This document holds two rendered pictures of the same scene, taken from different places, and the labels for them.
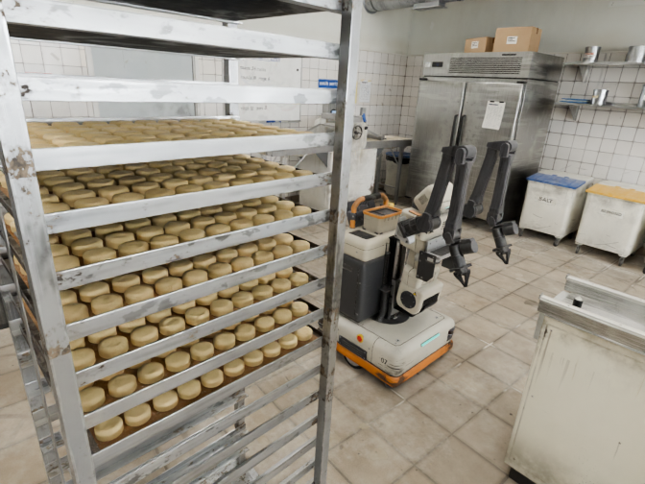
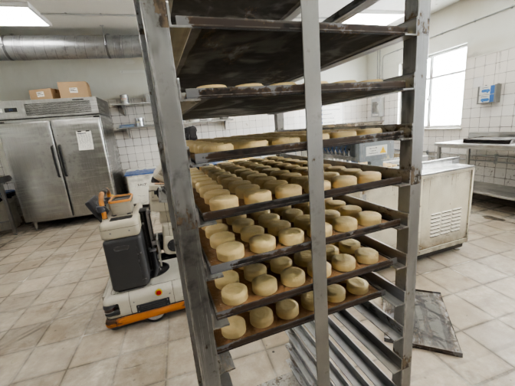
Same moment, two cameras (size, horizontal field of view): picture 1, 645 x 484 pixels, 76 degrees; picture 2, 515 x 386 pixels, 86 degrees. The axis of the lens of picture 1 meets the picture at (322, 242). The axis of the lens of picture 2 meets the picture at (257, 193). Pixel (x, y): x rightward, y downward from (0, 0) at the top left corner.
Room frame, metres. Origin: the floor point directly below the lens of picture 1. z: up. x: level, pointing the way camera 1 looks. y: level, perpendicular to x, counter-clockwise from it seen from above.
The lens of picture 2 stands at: (0.56, 1.02, 1.35)
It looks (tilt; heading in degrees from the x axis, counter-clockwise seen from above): 13 degrees down; 296
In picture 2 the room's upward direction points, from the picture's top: 5 degrees counter-clockwise
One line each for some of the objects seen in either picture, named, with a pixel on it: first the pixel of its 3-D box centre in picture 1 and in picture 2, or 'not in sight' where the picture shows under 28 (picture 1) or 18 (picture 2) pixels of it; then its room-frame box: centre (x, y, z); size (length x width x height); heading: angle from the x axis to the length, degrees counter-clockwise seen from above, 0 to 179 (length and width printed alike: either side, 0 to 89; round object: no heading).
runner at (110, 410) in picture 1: (225, 353); (318, 220); (0.76, 0.20, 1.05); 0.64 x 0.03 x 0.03; 136
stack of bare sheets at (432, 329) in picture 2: not in sight; (414, 314); (0.37, -0.87, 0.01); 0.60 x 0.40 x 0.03; 92
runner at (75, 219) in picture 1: (219, 194); (313, 101); (0.76, 0.20, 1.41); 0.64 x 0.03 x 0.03; 136
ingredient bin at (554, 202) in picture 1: (553, 206); (144, 188); (4.83, -2.73, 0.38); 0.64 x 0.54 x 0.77; 133
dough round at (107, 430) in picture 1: (108, 427); (357, 286); (0.62, 0.40, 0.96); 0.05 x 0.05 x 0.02
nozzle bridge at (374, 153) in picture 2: not in sight; (348, 158); (0.89, -1.57, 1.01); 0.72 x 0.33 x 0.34; 134
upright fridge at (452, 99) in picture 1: (474, 140); (70, 163); (5.57, -1.91, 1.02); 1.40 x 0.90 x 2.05; 41
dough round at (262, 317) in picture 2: not in sight; (261, 316); (0.80, 0.57, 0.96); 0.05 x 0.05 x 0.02
